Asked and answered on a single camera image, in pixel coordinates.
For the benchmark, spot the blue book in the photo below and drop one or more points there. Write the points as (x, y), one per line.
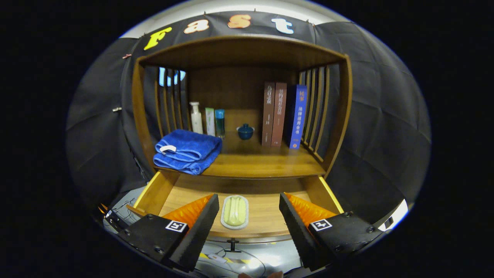
(299, 116)

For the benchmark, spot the black backdrop cloth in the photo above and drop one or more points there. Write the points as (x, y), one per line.
(386, 116)

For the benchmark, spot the dark brown book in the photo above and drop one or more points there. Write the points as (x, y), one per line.
(268, 116)

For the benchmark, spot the green soap bar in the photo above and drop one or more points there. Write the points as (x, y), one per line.
(235, 210)

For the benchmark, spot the folded blue towel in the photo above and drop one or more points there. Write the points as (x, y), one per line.
(189, 144)

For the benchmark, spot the reddish brown book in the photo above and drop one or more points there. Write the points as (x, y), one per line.
(278, 116)

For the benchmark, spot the white and green tube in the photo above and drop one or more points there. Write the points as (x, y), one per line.
(210, 121)

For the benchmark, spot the wooden countertop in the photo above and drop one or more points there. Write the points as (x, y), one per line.
(262, 159)

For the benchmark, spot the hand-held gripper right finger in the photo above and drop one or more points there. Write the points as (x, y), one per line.
(301, 231)

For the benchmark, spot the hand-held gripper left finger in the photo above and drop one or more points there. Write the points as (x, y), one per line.
(200, 231)

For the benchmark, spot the teal bottle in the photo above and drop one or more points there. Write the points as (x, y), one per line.
(220, 124)

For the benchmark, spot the brown wooden cabinet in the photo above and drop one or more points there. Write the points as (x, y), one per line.
(239, 52)

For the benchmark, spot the white pump bottle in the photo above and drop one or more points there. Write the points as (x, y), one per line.
(196, 121)

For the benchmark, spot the blue lidded teacup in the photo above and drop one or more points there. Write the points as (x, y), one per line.
(245, 132)

